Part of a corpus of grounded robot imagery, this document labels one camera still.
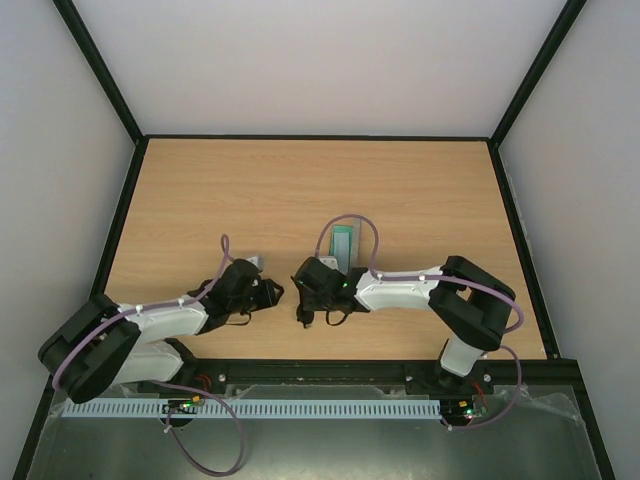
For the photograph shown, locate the blue cleaning cloth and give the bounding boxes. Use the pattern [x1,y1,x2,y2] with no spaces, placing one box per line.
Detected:
[333,231,352,274]

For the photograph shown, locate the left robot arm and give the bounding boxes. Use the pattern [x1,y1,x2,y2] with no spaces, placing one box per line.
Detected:
[37,257,284,404]

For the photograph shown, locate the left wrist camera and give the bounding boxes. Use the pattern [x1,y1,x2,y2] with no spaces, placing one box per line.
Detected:
[247,255,265,271]

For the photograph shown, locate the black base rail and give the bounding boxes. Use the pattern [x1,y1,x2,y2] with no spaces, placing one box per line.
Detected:
[47,357,576,396]

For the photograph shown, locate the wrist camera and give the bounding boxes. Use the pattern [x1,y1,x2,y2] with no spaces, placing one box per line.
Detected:
[318,256,339,270]
[247,255,265,271]

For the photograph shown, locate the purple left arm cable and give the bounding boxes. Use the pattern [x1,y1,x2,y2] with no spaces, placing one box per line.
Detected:
[50,234,247,476]

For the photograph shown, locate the metal front tray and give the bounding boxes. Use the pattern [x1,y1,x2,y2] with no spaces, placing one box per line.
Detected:
[28,386,600,479]

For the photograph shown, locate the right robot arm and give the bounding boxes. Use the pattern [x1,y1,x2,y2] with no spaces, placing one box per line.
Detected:
[292,256,524,392]

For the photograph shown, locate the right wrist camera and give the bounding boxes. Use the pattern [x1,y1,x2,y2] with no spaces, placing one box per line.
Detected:
[318,256,339,270]

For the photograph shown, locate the light blue slotted cable duct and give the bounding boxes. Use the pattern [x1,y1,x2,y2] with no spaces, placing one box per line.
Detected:
[61,398,441,420]

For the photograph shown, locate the black enclosure frame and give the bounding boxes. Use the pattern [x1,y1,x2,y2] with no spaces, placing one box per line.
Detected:
[13,1,615,479]

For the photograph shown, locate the grey leather glasses case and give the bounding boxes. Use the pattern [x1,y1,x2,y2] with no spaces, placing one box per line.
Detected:
[329,217,361,274]

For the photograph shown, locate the black sunglasses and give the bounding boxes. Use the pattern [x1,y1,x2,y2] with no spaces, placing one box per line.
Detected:
[296,294,321,329]

